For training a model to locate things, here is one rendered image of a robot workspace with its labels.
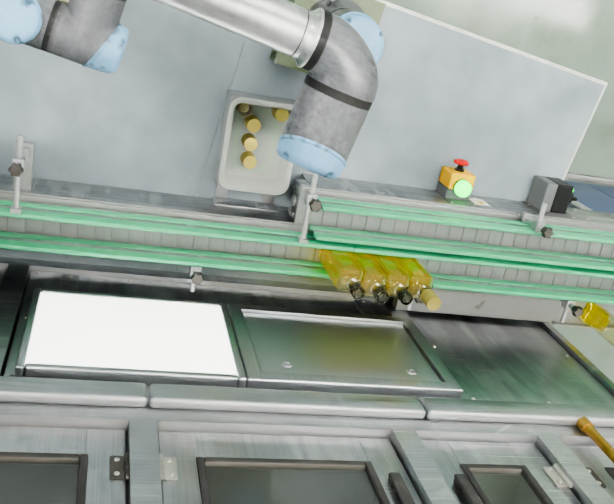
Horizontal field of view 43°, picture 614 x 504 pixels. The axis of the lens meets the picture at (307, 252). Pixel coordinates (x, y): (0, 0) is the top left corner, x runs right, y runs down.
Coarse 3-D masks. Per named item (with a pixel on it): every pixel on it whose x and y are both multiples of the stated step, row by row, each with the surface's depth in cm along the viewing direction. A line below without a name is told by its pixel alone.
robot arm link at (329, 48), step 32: (160, 0) 112; (192, 0) 112; (224, 0) 112; (256, 0) 114; (256, 32) 116; (288, 32) 116; (320, 32) 116; (352, 32) 119; (320, 64) 119; (352, 64) 119; (352, 96) 120
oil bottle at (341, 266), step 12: (324, 252) 188; (336, 252) 184; (348, 252) 186; (324, 264) 188; (336, 264) 178; (348, 264) 178; (336, 276) 178; (348, 276) 174; (360, 276) 175; (336, 288) 177
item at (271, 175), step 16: (256, 112) 188; (240, 128) 188; (272, 128) 190; (224, 144) 182; (240, 144) 190; (272, 144) 192; (224, 160) 183; (240, 160) 192; (272, 160) 193; (224, 176) 189; (240, 176) 193; (256, 176) 194; (272, 176) 195; (288, 176) 188; (256, 192) 188; (272, 192) 189
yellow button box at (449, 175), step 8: (448, 168) 203; (456, 168) 203; (440, 176) 206; (448, 176) 201; (456, 176) 200; (464, 176) 200; (472, 176) 201; (440, 184) 205; (448, 184) 201; (472, 184) 202; (440, 192) 205; (448, 192) 201
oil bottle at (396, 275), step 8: (376, 256) 188; (384, 256) 189; (392, 256) 190; (384, 264) 184; (392, 264) 185; (384, 272) 181; (392, 272) 180; (400, 272) 181; (392, 280) 177; (400, 280) 178; (408, 280) 179; (392, 288) 178; (408, 288) 179; (392, 296) 179
